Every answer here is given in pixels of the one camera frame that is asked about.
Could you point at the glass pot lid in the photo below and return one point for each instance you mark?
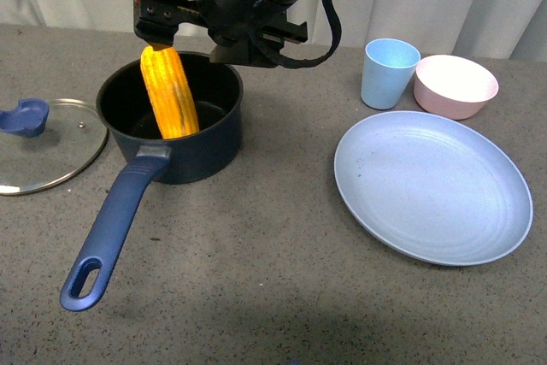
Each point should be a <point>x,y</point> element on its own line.
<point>45,143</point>

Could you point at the dark blue saucepan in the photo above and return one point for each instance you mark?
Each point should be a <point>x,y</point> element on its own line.
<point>124,108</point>

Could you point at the pink bowl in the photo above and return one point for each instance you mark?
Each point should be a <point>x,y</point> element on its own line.
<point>453,87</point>

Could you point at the light blue cup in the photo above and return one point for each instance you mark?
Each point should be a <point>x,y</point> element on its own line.
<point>388,67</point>

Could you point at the yellow corn cob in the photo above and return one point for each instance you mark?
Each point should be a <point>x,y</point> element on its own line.
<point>169,92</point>

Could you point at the light blue plate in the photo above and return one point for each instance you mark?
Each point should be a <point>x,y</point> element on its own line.
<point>433,189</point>

